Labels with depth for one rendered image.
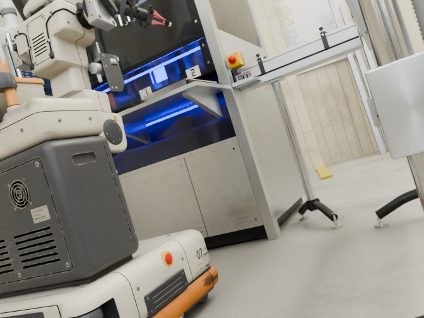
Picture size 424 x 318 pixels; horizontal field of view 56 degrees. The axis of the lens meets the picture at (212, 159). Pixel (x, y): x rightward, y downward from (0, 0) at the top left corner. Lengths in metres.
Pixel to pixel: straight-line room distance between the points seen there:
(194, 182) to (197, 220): 0.23
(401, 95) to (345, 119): 5.26
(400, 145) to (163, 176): 2.00
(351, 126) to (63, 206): 5.00
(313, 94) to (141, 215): 3.77
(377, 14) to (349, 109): 5.09
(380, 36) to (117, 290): 0.88
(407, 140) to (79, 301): 0.85
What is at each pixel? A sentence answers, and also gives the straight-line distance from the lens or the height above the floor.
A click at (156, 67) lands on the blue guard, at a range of 2.45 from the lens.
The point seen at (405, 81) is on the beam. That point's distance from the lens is 0.56.
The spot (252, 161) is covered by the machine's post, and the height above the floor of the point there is 0.44.
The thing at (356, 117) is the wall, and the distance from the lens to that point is 5.83.
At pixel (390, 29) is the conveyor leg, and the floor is 0.62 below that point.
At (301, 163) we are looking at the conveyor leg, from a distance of 2.28.
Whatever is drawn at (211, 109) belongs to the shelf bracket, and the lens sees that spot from 2.13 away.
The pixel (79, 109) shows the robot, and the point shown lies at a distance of 1.28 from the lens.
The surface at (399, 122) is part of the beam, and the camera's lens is 0.56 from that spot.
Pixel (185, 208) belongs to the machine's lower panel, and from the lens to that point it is 2.42.
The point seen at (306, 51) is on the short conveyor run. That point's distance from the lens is 2.23.
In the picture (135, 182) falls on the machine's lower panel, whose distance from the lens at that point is 2.57.
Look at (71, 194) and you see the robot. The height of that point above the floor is 0.53.
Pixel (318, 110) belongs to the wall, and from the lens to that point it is 5.79.
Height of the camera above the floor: 0.49
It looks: 1 degrees up
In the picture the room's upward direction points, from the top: 17 degrees counter-clockwise
